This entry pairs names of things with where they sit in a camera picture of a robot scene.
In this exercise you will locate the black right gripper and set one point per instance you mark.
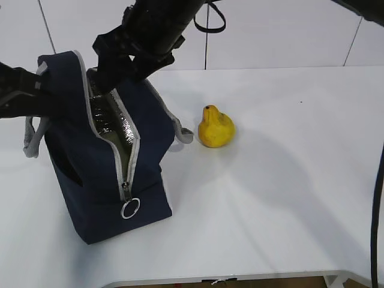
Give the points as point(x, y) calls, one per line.
point(123, 52)

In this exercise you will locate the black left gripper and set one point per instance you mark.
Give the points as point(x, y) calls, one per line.
point(21, 96)

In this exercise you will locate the navy blue lunch bag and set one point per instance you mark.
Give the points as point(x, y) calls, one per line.
point(106, 151)

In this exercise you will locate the yellow pear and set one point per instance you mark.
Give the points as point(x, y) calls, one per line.
point(216, 129)

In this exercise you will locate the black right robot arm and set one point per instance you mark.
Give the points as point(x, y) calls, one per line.
point(163, 14)

